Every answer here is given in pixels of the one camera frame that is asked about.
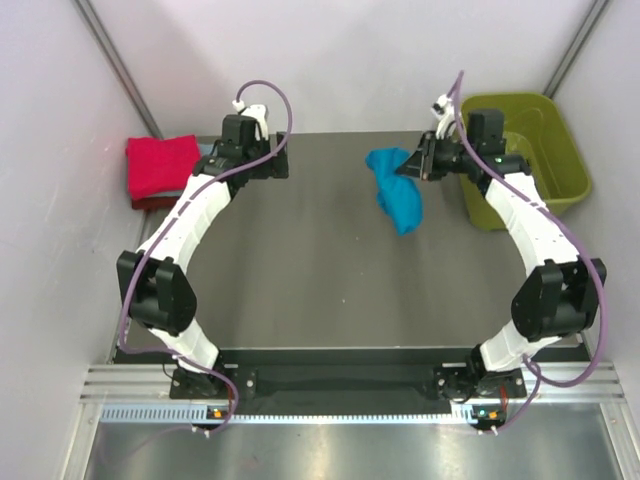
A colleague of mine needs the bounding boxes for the light blue folded t-shirt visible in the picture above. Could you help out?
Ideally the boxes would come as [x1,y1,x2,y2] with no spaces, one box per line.
[164,142,217,196]

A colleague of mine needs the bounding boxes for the left aluminium corner post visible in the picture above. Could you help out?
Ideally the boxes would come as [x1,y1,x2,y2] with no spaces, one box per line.
[71,0,164,139]

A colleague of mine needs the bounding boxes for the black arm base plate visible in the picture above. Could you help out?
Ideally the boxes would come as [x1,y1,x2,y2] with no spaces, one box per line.
[168,362,526,402]

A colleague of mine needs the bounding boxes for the right aluminium corner post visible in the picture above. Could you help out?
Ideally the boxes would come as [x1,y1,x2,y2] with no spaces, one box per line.
[542,0,613,99]

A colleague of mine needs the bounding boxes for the green plastic basket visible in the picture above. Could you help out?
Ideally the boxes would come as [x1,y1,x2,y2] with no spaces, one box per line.
[461,92,592,217]

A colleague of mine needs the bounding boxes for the grey slotted cable duct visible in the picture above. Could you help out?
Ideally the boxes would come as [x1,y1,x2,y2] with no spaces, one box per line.
[100,404,500,425]

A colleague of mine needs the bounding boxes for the dark red folded t-shirt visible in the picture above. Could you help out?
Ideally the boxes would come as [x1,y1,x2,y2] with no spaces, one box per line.
[131,196,178,212]

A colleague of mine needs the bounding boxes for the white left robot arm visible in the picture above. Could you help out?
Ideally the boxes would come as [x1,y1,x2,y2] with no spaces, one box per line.
[116,104,289,397]

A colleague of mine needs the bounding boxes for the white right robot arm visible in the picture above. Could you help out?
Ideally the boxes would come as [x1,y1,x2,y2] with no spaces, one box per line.
[396,102,606,396]

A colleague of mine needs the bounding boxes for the aluminium corner post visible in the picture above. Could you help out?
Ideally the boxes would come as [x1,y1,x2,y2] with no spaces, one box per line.
[71,0,164,139]
[542,0,613,99]

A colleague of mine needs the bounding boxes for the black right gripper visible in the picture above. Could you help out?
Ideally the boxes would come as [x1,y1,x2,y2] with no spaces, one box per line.
[397,131,479,182]

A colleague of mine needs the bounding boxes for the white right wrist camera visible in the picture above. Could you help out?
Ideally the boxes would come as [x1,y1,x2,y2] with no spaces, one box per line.
[431,94,456,140]

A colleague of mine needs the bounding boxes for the aluminium frame rail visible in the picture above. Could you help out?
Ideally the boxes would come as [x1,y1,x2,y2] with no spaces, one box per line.
[80,362,625,403]

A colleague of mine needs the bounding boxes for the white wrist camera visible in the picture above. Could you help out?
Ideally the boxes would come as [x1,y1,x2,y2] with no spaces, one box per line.
[232,100,269,140]
[431,94,456,140]

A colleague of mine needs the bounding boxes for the turquoise t-shirt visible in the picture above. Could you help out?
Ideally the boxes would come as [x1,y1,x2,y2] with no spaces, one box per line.
[365,147,423,236]

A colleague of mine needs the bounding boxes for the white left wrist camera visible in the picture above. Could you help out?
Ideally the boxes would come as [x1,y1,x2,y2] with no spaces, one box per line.
[232,100,269,140]

